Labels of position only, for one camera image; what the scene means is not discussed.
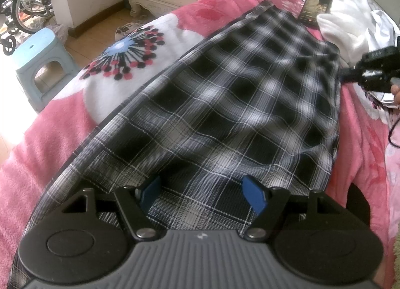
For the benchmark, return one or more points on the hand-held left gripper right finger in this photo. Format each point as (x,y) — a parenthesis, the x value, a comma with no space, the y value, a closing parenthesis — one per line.
(254,193)

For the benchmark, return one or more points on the pink floral blanket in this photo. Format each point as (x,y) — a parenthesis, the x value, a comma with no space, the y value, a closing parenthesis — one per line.
(47,139)

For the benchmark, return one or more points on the person's right hand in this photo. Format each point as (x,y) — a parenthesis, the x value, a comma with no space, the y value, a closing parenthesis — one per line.
(397,95)

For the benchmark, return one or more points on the light blue plastic stool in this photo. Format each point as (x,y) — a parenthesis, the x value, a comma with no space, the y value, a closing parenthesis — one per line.
(40,45)

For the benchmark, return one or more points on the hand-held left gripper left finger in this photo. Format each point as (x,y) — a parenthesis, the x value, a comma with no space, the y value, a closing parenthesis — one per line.
(150,193)

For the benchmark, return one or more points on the white garment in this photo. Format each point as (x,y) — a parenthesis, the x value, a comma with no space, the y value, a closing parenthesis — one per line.
(347,29)

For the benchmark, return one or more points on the black white plaid pants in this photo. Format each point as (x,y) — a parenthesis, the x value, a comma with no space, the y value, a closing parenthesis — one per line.
(218,104)

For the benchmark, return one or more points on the black smartphone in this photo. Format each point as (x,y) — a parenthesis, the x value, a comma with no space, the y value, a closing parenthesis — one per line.
(314,6)

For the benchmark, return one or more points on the pale fleece garment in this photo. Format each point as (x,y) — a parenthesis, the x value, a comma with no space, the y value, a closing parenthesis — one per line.
(397,254)

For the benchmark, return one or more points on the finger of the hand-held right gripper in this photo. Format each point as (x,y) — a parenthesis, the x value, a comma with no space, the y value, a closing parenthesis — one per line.
(381,56)
(372,78)

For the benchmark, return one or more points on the black wheelchair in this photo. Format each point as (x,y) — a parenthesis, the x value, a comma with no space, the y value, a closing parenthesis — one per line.
(28,4)

